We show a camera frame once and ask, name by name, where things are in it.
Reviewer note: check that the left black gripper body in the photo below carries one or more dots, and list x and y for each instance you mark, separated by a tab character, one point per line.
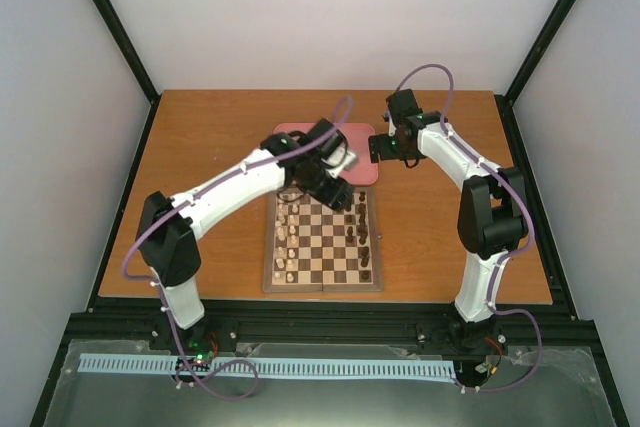
334	197

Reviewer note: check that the black aluminium frame base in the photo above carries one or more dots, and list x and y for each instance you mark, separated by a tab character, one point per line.
528	334

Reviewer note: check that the light blue cable duct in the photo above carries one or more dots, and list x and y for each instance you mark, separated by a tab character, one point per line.
271	368

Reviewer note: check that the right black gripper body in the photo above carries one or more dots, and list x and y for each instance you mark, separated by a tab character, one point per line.
395	151

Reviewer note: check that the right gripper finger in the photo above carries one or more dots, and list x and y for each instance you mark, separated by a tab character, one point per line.
373	155
373	142

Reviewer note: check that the wooden chess board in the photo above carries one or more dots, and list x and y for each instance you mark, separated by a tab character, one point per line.
312	245

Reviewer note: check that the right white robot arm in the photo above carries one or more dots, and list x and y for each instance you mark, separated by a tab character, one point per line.
492	216

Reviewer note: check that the transparent acrylic sheet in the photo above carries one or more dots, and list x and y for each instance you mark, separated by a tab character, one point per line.
542	395

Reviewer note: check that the pink plastic tray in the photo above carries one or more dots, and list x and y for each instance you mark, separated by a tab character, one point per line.
362	167

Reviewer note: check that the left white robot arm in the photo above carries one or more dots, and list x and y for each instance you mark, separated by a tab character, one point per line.
171	227

